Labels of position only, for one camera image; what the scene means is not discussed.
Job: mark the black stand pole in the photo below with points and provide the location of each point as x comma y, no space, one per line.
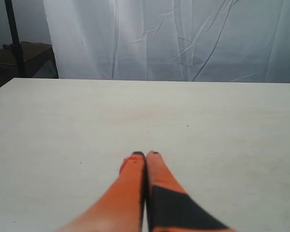
15,47

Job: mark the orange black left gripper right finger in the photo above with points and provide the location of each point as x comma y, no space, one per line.
169,207

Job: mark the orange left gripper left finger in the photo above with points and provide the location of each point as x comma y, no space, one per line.
121,207

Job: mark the white wrinkled backdrop curtain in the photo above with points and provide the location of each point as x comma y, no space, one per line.
171,40

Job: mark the brown cardboard box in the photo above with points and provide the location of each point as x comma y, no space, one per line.
39,61

